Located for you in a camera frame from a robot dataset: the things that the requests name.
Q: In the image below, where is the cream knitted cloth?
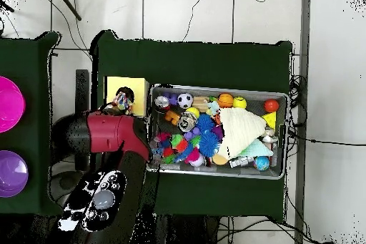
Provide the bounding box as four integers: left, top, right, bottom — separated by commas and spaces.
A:
216, 106, 267, 160

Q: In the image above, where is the long polka dot cloth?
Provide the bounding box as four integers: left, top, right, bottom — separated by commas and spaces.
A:
111, 87, 137, 116

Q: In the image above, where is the wooden box with three holes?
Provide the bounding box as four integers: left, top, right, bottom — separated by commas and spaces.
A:
102, 75, 151, 119

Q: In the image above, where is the clear mesh bin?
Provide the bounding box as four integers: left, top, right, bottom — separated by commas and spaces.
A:
144, 83, 290, 181

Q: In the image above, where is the yellow tennis ball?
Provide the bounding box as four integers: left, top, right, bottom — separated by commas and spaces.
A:
185, 107, 200, 119

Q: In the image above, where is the black and white soccer ball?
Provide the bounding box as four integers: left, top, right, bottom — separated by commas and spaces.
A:
177, 92, 195, 109

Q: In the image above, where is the blue spiky rubber ball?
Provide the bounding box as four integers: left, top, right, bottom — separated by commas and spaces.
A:
198, 133, 221, 159
196, 113, 214, 133

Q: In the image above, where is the crushed red drink can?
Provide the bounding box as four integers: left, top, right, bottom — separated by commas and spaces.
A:
154, 94, 172, 111

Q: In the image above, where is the orange toy basketball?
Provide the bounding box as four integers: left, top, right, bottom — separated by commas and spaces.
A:
217, 92, 234, 109

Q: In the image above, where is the yellow smiley ball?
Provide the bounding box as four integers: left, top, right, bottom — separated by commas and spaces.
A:
232, 96, 247, 110

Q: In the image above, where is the mint green cloth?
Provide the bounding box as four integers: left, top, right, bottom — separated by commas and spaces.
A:
237, 137, 275, 158

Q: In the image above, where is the yellow cheese wedge toy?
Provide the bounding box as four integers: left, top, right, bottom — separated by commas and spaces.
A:
262, 111, 277, 130

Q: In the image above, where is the red ball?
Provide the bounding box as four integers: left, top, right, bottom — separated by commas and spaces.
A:
263, 99, 280, 113

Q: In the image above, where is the black rod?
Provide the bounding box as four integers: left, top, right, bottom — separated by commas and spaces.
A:
54, 0, 82, 21

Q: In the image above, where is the pink plastic bowl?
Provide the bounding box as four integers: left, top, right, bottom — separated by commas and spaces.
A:
0, 75, 26, 134

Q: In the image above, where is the purple plastic bowl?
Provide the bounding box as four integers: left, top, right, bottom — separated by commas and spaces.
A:
0, 150, 29, 199

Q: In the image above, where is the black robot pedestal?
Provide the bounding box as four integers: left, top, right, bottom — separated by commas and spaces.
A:
151, 214, 229, 244

